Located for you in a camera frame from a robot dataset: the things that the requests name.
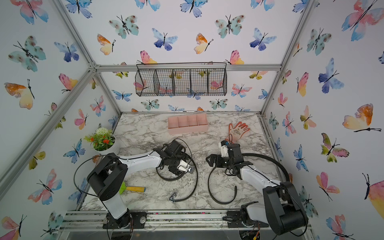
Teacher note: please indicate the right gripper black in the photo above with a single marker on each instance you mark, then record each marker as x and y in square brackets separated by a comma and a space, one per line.
[219, 157]

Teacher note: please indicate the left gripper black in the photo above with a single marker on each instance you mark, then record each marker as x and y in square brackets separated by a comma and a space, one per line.
[183, 157]

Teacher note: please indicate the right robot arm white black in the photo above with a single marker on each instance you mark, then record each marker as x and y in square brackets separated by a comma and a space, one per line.
[281, 209]

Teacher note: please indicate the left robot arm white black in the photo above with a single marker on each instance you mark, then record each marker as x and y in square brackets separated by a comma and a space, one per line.
[108, 176]

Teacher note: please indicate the pink divided storage box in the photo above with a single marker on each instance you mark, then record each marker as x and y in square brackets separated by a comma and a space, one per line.
[188, 124]

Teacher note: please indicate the red and white work glove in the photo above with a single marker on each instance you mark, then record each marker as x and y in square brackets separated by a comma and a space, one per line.
[236, 132]

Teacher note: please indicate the white flower pot with plant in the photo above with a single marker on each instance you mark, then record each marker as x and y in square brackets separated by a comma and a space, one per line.
[103, 141]

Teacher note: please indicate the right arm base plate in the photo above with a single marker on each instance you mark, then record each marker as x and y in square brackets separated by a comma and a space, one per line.
[239, 219]

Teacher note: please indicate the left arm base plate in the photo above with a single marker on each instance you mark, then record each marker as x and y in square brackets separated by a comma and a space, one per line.
[126, 220]

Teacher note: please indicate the black wire wall basket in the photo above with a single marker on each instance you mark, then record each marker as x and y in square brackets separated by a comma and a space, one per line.
[193, 80]

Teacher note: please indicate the aluminium front rail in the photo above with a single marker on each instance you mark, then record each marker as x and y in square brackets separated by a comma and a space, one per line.
[159, 220]

